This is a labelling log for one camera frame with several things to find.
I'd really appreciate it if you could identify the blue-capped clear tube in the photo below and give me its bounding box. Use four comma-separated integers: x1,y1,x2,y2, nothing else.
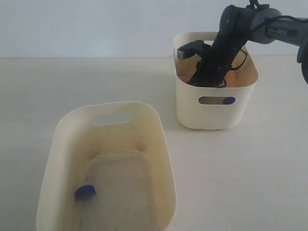
75,184,96,209
199,96,235,105

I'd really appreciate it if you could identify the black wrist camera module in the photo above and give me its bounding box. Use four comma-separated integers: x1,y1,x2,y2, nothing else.
177,40,211,60

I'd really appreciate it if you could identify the large cream plastic bin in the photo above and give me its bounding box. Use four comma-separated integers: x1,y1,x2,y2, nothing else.
36,101,177,231

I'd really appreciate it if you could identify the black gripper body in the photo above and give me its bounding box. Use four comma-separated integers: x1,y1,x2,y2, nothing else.
190,38,247,87

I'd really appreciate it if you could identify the small cream plastic bin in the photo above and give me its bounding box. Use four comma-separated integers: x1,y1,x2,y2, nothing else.
174,32,258,130

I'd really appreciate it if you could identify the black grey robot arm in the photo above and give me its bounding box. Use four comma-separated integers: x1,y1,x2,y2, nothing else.
188,3,308,88

